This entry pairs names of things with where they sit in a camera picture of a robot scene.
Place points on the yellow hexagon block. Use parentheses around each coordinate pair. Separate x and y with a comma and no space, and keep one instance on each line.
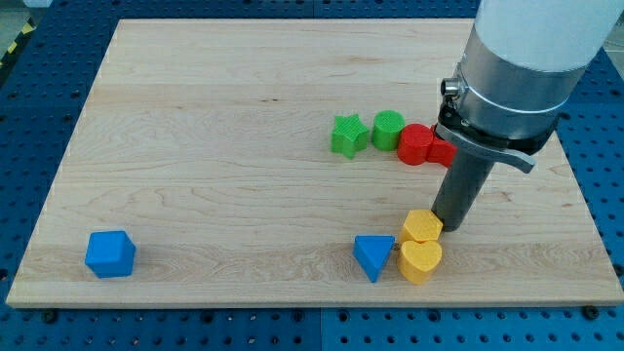
(421,226)

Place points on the red block behind tool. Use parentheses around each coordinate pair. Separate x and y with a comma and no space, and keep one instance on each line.
(440,151)

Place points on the blue triangle block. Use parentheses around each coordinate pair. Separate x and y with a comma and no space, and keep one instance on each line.
(372,253)

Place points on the light wooden board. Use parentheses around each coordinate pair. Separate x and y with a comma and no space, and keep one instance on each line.
(208,142)

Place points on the red cylinder block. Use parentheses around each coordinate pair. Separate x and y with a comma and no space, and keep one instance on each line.
(414,144)

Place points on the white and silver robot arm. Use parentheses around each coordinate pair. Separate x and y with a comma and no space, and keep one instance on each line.
(521,62)

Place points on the yellow heart block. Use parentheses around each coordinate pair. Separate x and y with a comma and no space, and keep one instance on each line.
(418,261)

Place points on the green star block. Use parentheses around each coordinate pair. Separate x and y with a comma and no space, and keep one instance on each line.
(349,135)

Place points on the green cylinder block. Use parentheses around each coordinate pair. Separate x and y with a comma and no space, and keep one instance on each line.
(387,128)

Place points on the blue cube block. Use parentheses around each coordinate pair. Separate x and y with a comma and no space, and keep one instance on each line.
(110,254)

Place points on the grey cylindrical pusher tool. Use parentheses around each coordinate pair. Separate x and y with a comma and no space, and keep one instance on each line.
(462,184)

